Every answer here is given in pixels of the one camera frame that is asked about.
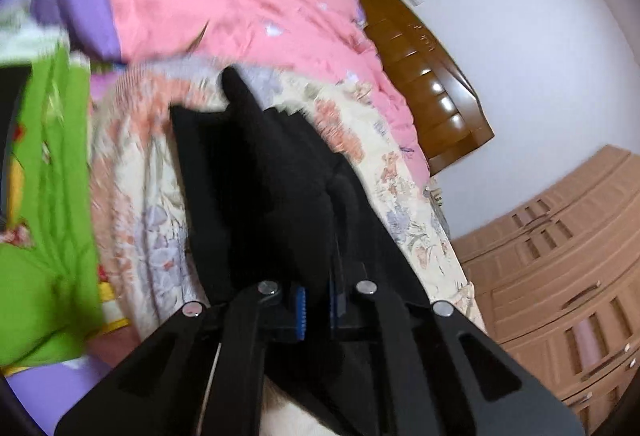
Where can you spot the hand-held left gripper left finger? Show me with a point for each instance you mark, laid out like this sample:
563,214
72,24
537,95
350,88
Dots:
300,312

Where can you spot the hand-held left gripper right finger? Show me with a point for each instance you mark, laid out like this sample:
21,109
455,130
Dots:
333,307

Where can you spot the small white jars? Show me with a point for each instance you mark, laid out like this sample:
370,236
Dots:
436,198

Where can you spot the pink quilt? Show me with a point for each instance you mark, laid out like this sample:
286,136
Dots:
225,6

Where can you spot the black pants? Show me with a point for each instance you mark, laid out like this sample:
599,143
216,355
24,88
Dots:
260,176

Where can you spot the light brown wardrobe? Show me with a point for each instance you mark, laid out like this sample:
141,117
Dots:
550,266

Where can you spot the green cloth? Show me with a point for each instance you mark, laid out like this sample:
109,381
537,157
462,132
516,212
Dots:
50,216

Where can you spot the wooden headboard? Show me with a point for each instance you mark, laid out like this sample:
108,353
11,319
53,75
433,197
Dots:
425,81

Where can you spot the floral cream bedspread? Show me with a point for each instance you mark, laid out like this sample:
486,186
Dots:
140,196

